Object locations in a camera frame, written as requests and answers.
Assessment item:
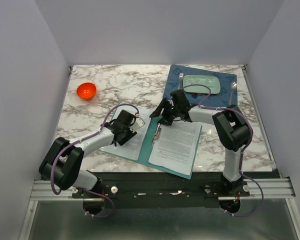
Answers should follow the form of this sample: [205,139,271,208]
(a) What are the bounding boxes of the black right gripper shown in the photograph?
[149,98,180,127]

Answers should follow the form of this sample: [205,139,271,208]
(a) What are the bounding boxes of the silver metal folder clip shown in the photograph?
[152,123,161,146]

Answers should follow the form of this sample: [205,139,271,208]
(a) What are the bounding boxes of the printed paper sheets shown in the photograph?
[99,106,151,161]

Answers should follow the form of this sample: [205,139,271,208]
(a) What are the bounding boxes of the printed paper stack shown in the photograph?
[148,121,202,179]

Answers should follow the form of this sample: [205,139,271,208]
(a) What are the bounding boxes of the teal plastic file folder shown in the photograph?
[99,102,203,180]

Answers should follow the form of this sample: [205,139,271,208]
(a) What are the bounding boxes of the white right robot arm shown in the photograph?
[149,90,253,196]

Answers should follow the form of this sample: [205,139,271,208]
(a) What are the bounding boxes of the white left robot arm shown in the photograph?
[38,110,144,198]

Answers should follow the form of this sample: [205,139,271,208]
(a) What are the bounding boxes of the silver fork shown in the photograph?
[178,72,184,82]

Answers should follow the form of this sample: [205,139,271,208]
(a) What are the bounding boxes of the orange plastic bowl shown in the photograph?
[76,82,97,101]

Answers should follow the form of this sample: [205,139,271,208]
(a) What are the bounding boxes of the light green rectangular plate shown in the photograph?
[182,75,221,95]

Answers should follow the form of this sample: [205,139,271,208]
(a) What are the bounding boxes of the silver spoon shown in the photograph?
[228,81,237,106]

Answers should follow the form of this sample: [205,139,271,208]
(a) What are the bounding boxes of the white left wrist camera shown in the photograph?
[129,117,145,132]

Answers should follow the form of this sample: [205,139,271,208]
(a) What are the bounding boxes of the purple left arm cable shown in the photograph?
[51,103,141,219]

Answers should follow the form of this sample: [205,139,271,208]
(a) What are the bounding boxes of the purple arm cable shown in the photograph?
[177,83,265,217]
[51,103,141,219]

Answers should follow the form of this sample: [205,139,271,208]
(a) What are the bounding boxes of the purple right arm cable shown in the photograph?
[177,83,265,217]

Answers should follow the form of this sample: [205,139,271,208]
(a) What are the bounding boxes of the black mounting base rail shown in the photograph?
[72,171,251,209]

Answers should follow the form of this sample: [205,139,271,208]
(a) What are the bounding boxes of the aluminium frame rail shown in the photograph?
[29,178,296,201]

